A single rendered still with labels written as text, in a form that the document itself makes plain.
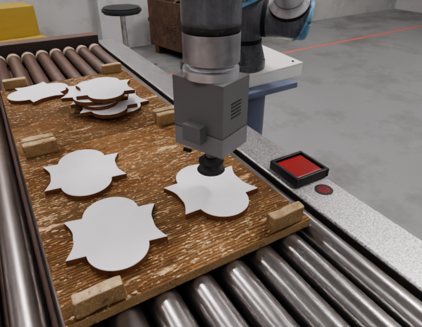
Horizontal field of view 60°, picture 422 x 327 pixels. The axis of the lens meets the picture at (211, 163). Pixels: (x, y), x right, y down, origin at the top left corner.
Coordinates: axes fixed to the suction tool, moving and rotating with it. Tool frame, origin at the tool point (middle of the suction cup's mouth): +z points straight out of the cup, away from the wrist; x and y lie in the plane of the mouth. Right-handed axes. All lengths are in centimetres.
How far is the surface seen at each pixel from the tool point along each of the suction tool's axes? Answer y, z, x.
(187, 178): -4.7, 3.6, -0.1
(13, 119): -53, 5, -4
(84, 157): -24.0, 3.6, -6.2
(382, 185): 5, 98, 170
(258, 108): -28, 20, 66
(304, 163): 8.2, 5.3, 18.3
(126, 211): -6.4, 3.6, -12.3
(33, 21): -350, 43, 171
